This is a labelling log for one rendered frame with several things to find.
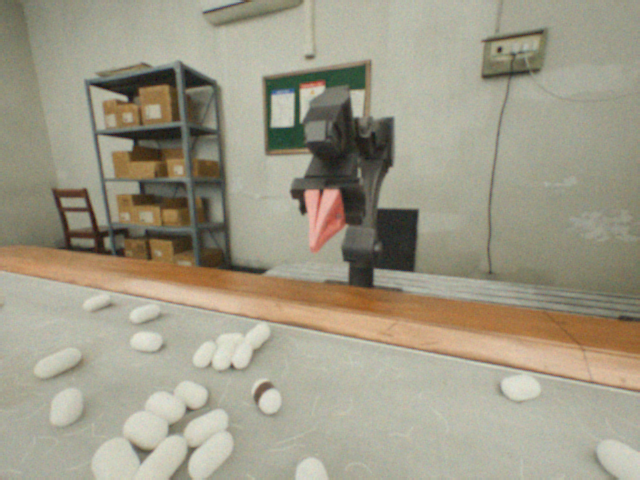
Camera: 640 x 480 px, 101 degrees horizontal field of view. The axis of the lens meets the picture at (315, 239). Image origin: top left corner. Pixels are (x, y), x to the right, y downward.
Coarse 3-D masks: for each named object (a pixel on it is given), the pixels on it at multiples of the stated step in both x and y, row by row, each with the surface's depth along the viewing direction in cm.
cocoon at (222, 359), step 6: (228, 342) 29; (222, 348) 28; (228, 348) 28; (234, 348) 29; (216, 354) 27; (222, 354) 27; (228, 354) 27; (216, 360) 27; (222, 360) 27; (228, 360) 27; (216, 366) 27; (222, 366) 27; (228, 366) 27
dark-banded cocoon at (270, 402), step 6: (258, 384) 23; (252, 390) 23; (270, 390) 22; (276, 390) 23; (264, 396) 22; (270, 396) 22; (276, 396) 22; (264, 402) 22; (270, 402) 22; (276, 402) 22; (264, 408) 22; (270, 408) 21; (276, 408) 22
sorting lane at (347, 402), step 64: (0, 320) 38; (64, 320) 38; (128, 320) 38; (192, 320) 38; (256, 320) 37; (0, 384) 25; (64, 384) 25; (128, 384) 25; (320, 384) 25; (384, 384) 25; (448, 384) 25; (576, 384) 25; (0, 448) 19; (64, 448) 19; (192, 448) 19; (256, 448) 19; (320, 448) 19; (384, 448) 19; (448, 448) 19; (512, 448) 19; (576, 448) 19
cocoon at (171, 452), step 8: (168, 440) 18; (176, 440) 18; (184, 440) 18; (160, 448) 17; (168, 448) 17; (176, 448) 18; (184, 448) 18; (152, 456) 17; (160, 456) 17; (168, 456) 17; (176, 456) 17; (184, 456) 18; (144, 464) 16; (152, 464) 16; (160, 464) 16; (168, 464) 17; (176, 464) 17; (136, 472) 16; (144, 472) 16; (152, 472) 16; (160, 472) 16; (168, 472) 17
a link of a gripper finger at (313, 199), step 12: (312, 192) 34; (312, 204) 33; (348, 204) 37; (360, 204) 37; (312, 216) 33; (348, 216) 37; (360, 216) 36; (312, 228) 32; (324, 228) 37; (312, 240) 32; (312, 252) 33
